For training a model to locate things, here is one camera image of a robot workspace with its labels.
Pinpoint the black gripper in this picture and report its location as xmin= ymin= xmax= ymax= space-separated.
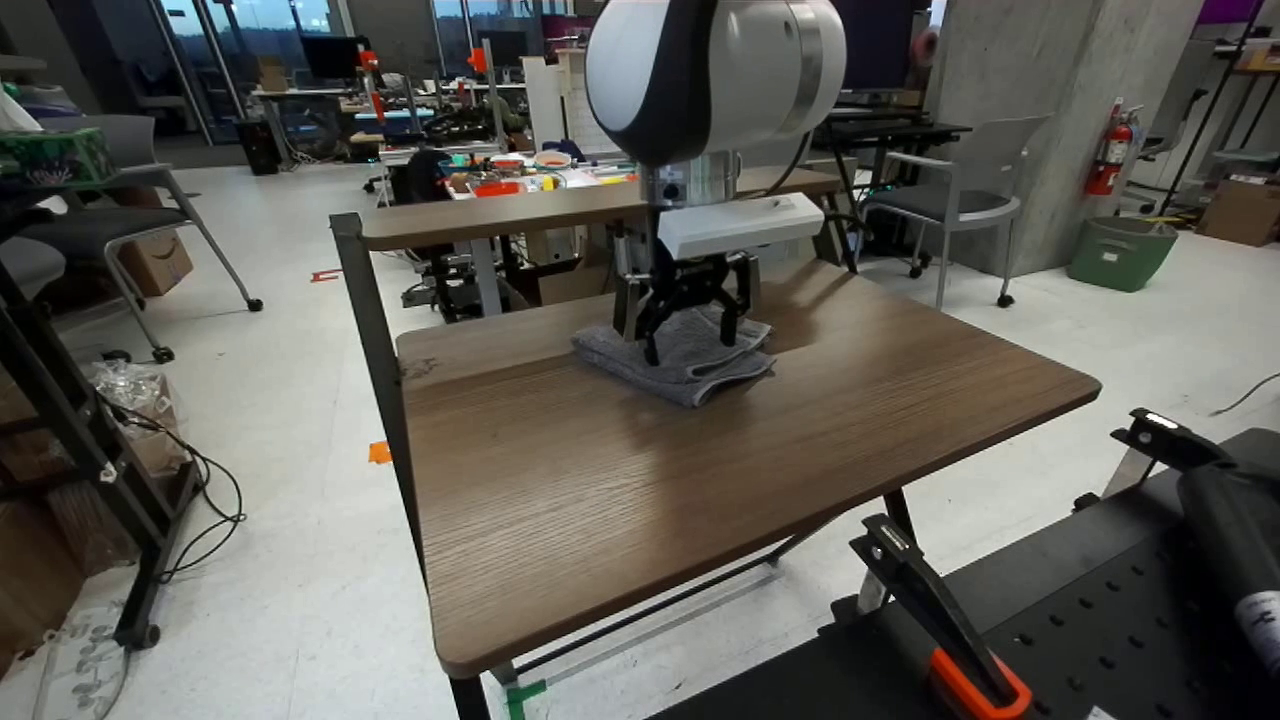
xmin=634 ymin=244 xmax=759 ymax=368

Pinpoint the grey towel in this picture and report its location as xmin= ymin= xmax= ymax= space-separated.
xmin=570 ymin=306 xmax=781 ymax=414

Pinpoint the wooden desk shelf board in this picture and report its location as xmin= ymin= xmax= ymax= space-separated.
xmin=357 ymin=163 xmax=850 ymax=258

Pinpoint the white board panel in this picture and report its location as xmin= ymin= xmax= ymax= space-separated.
xmin=517 ymin=47 xmax=620 ymax=162

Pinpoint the black office desk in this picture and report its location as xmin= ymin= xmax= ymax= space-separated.
xmin=808 ymin=103 xmax=976 ymax=193

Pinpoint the grey chair with armrests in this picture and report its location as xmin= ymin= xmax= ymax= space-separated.
xmin=851 ymin=118 xmax=1052 ymax=312

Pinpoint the large dark monitor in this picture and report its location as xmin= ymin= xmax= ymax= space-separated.
xmin=832 ymin=0 xmax=927 ymax=97

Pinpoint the green tape strip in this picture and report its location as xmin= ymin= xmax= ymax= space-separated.
xmin=502 ymin=675 xmax=552 ymax=720

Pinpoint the green plastic bin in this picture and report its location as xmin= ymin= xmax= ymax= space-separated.
xmin=1063 ymin=213 xmax=1184 ymax=298

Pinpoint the red fire extinguisher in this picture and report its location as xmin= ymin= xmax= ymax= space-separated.
xmin=1080 ymin=97 xmax=1144 ymax=204

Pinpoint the small computer monitor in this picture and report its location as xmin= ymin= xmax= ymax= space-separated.
xmin=297 ymin=33 xmax=366 ymax=87

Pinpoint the black trash bin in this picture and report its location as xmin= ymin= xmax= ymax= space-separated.
xmin=232 ymin=118 xmax=289 ymax=180

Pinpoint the black and silver clamp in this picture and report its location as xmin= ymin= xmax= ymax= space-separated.
xmin=1072 ymin=404 xmax=1239 ymax=522

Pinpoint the black perforated mounting board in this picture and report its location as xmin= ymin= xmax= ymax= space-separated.
xmin=647 ymin=423 xmax=1280 ymax=720

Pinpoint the cardboard box under chair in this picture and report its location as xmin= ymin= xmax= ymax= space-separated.
xmin=114 ymin=223 xmax=201 ymax=302

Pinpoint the cardboard box by pillar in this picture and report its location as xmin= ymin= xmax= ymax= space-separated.
xmin=1195 ymin=175 xmax=1280 ymax=254

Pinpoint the clear plastic bag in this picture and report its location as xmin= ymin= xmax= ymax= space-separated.
xmin=86 ymin=355 xmax=179 ymax=429

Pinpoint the black cylindrical tube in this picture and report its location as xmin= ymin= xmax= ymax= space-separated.
xmin=1172 ymin=459 xmax=1280 ymax=680

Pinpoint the grey rolling office chair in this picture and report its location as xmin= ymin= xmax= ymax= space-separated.
xmin=0 ymin=111 xmax=270 ymax=368

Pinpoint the black metal stand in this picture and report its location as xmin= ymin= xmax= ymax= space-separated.
xmin=0 ymin=258 xmax=212 ymax=658

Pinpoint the brown cardboard box stack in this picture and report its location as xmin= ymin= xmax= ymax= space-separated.
xmin=0 ymin=493 xmax=88 ymax=673

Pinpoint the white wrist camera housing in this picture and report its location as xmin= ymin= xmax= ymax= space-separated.
xmin=653 ymin=189 xmax=829 ymax=265

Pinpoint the wooden desk with black frame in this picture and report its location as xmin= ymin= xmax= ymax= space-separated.
xmin=330 ymin=189 xmax=927 ymax=720

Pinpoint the black clamp with orange handle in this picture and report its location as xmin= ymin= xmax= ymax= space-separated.
xmin=850 ymin=511 xmax=1040 ymax=720

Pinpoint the black cable on floor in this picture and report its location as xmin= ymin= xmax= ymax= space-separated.
xmin=119 ymin=397 xmax=254 ymax=584

